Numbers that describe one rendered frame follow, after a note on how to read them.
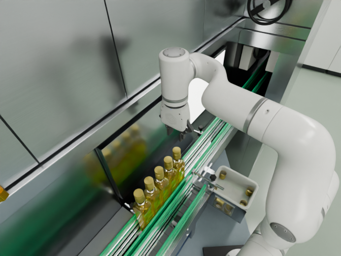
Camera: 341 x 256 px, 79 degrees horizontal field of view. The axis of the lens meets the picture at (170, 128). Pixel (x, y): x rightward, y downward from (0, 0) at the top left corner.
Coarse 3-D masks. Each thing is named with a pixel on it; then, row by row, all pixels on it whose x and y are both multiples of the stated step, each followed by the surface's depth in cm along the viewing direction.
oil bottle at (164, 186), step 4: (164, 176) 85; (156, 180) 83; (164, 180) 84; (168, 180) 85; (156, 184) 83; (160, 184) 82; (164, 184) 83; (168, 184) 86; (160, 188) 83; (164, 188) 84; (168, 188) 88; (160, 192) 84; (164, 192) 86; (168, 192) 90; (164, 196) 88; (168, 196) 93; (164, 200) 90
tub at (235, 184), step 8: (224, 168) 117; (232, 176) 116; (240, 176) 112; (208, 184) 109; (224, 184) 116; (232, 184) 116; (240, 184) 116; (248, 184) 112; (256, 184) 108; (216, 192) 106; (224, 192) 113; (232, 192) 113; (240, 192) 113; (256, 192) 105; (232, 200) 102; (240, 200) 110; (248, 200) 108
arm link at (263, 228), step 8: (336, 176) 48; (336, 184) 47; (328, 192) 45; (336, 192) 48; (328, 200) 45; (328, 208) 45; (264, 216) 63; (264, 224) 61; (256, 232) 77; (264, 232) 62; (272, 232) 58; (272, 240) 59; (280, 240) 57; (280, 248) 61; (288, 248) 73
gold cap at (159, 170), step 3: (156, 168) 79; (159, 168) 79; (162, 168) 79; (156, 171) 78; (159, 171) 78; (162, 171) 78; (156, 174) 79; (159, 174) 78; (162, 174) 79; (156, 177) 80; (159, 177) 80; (162, 177) 81
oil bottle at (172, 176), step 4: (164, 168) 88; (172, 168) 87; (164, 172) 86; (168, 172) 86; (172, 172) 86; (176, 172) 88; (168, 176) 86; (172, 176) 86; (176, 176) 90; (172, 180) 88; (176, 180) 92; (172, 184) 90; (176, 184) 94; (172, 188) 92; (172, 192) 94
